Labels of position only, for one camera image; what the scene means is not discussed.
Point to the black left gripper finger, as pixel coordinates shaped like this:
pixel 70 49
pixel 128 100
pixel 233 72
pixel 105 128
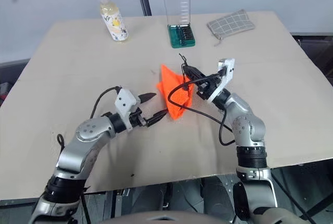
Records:
pixel 156 118
pixel 148 97

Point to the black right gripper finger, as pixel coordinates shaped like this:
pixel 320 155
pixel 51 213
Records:
pixel 193 71
pixel 190 76

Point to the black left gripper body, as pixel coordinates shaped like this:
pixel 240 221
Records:
pixel 138 119

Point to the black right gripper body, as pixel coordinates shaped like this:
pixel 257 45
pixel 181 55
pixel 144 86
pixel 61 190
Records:
pixel 208 87

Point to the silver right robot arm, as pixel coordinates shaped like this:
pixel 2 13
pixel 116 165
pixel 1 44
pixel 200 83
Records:
pixel 244 119

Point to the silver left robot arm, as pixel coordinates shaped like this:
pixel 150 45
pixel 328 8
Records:
pixel 86 130

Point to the grey checked fabric pouch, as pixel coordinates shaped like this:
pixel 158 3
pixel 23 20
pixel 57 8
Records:
pixel 231 23

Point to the green screwdriver bit case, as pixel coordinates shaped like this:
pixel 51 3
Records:
pixel 182 36

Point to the beige table cover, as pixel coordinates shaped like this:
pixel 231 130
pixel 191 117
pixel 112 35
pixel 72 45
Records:
pixel 78 65

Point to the clear bottle with yellow liquid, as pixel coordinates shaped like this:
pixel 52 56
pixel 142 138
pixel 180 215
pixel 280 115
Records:
pixel 114 20

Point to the grey rounded robot body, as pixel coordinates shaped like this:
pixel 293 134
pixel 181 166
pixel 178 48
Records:
pixel 166 218

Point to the dark low cabinet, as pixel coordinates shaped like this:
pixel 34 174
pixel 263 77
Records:
pixel 10 75

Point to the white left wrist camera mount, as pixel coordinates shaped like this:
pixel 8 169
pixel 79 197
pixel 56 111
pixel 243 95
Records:
pixel 125 101

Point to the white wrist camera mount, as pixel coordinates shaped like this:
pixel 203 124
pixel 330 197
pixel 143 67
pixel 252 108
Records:
pixel 125 101
pixel 227 74

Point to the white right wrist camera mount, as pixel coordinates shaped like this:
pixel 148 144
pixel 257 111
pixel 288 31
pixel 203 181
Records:
pixel 227 74

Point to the dark furniture with black frame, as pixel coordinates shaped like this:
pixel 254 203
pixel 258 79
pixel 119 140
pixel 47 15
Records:
pixel 316 49

